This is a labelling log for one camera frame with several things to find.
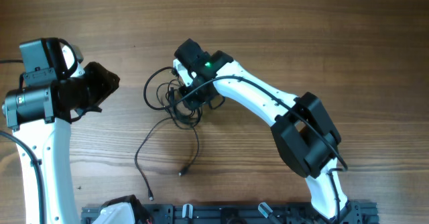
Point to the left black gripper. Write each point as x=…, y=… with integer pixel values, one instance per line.
x=106, y=85

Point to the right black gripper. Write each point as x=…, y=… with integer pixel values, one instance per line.
x=193, y=96

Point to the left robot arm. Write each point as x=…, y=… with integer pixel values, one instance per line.
x=54, y=92

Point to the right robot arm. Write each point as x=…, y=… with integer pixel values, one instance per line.
x=304, y=134

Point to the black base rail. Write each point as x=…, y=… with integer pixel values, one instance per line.
x=355, y=213

